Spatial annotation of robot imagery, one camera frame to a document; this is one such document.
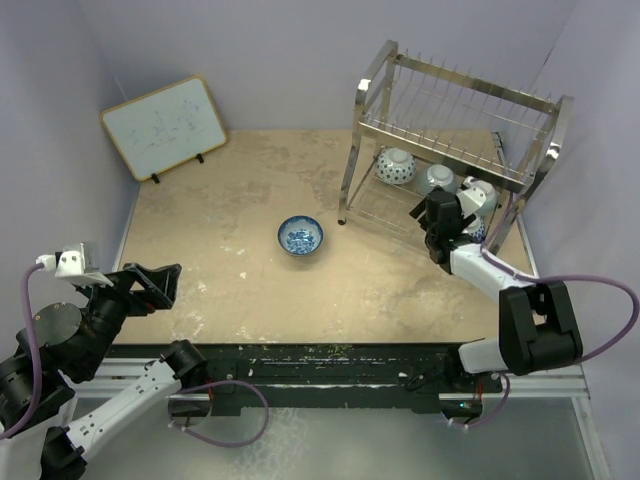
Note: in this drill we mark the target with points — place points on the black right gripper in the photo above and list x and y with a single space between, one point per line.
418 212

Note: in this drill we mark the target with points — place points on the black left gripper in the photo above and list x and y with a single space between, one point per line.
160 283

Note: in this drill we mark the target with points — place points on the grey hexagon red-rim bowl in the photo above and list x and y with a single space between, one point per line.
435 176

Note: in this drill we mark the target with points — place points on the dark blue patterned bowl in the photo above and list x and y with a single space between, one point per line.
395 166

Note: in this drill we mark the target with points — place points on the orange patterned bowl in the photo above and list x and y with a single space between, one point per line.
477 229

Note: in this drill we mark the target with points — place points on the blue floral rim bowl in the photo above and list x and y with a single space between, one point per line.
300 235

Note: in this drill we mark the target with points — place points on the mint green bowl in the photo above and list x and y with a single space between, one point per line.
489 199

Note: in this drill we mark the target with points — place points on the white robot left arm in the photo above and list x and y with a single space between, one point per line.
64 345

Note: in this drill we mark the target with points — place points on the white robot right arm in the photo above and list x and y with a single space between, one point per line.
537 326

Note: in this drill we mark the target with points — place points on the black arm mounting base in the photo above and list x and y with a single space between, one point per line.
421 377

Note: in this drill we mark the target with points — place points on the steel dish rack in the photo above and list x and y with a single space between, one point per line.
507 137

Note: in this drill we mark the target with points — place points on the yellow framed whiteboard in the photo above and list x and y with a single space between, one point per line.
165 128

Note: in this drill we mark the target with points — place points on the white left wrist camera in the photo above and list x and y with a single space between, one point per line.
76 264

